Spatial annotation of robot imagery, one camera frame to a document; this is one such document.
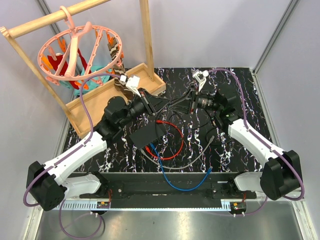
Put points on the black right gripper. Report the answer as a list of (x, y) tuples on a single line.
[(189, 101)]

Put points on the wooden drying rack stand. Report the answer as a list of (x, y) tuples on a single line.
[(86, 51)]

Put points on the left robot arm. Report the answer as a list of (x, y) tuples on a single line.
[(47, 183)]

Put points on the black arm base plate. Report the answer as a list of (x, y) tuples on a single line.
[(160, 195)]

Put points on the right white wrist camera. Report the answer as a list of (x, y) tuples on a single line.
[(201, 78)]

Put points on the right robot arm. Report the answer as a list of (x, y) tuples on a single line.
[(281, 170)]

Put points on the brown striped sock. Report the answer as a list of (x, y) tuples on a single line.
[(118, 69)]

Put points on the pink round clip hanger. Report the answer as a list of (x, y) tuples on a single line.
[(61, 60)]

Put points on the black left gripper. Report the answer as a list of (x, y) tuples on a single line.
[(151, 103)]

